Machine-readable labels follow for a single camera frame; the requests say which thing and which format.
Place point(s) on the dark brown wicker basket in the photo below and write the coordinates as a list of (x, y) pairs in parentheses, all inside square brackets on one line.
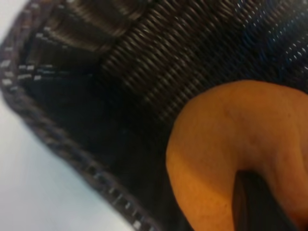
[(168, 48)]

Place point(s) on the orange fruit with knob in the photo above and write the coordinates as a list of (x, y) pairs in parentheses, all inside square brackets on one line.
[(216, 144)]

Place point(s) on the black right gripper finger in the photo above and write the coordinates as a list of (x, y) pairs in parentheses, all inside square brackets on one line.
[(255, 209)]

